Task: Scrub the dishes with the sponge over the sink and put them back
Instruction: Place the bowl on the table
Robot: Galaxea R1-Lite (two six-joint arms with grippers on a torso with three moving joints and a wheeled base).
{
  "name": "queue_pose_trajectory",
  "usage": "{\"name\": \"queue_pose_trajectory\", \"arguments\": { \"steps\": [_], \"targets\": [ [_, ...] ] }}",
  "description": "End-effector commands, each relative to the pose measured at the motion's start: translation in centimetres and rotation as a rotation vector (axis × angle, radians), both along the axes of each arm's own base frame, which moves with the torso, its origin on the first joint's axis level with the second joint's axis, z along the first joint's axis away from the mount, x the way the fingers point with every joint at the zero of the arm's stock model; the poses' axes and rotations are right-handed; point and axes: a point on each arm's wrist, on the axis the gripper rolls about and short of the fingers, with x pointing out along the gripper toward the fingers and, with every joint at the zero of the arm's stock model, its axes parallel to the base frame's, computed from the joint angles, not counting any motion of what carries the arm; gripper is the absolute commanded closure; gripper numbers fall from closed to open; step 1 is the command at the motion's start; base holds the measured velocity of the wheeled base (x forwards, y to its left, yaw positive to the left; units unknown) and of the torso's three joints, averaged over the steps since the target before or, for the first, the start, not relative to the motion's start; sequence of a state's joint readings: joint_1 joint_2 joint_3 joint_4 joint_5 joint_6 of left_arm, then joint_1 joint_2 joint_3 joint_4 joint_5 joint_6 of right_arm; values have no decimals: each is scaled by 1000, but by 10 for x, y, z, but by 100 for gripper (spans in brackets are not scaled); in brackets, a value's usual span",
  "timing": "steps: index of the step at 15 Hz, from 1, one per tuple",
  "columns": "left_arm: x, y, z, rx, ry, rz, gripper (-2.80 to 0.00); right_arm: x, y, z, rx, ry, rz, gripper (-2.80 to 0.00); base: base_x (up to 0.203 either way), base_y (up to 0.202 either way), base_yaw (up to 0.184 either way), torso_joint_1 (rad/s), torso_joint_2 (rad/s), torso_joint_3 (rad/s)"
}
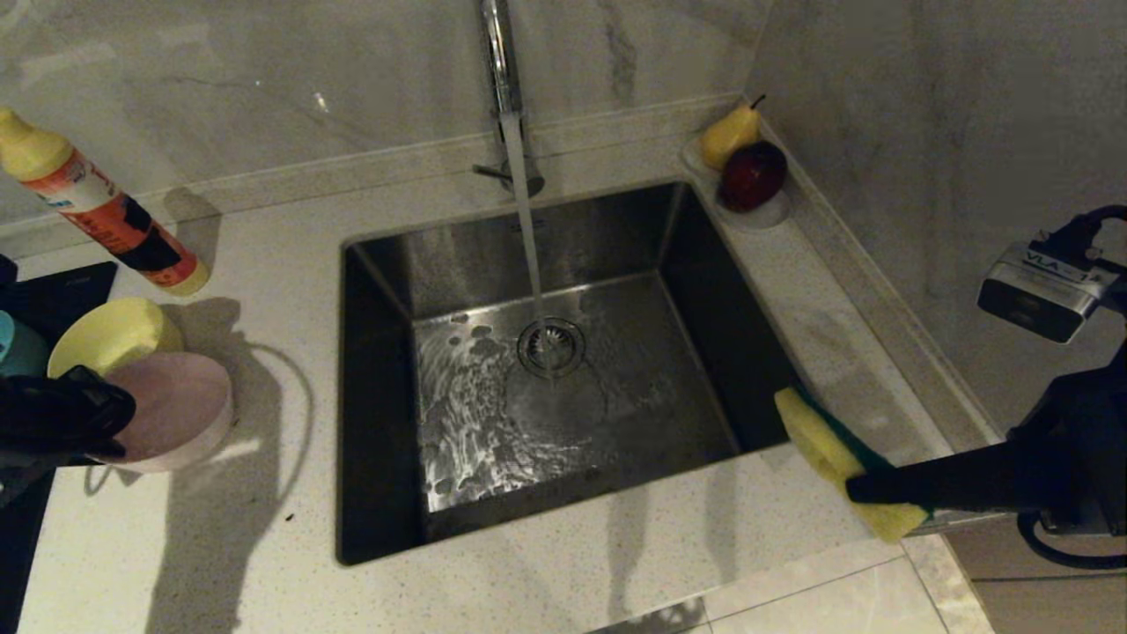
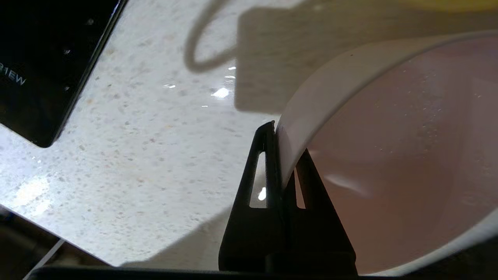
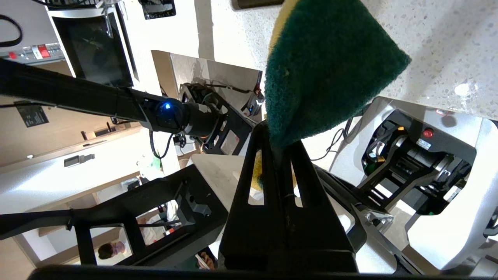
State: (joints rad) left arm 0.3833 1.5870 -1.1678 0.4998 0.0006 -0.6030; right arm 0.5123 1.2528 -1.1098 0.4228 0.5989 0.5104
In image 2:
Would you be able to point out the black induction cooktop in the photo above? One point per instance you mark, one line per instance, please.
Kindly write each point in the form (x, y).
(46, 58)

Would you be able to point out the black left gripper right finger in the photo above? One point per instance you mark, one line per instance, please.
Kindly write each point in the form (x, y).
(315, 237)

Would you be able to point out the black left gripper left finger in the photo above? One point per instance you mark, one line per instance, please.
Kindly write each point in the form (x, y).
(249, 233)

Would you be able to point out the yellow plastic bowl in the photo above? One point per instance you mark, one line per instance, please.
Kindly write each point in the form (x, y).
(459, 4)

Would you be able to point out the pink plastic bowl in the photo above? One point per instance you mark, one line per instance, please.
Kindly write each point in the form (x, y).
(408, 155)

